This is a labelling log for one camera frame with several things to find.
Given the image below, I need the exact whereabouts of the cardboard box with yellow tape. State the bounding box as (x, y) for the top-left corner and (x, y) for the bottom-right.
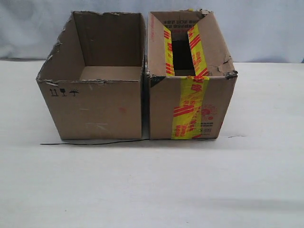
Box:
(146, 10), (238, 140)

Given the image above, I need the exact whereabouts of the open plain cardboard box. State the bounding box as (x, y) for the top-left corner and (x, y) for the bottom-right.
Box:
(36, 11), (146, 140)

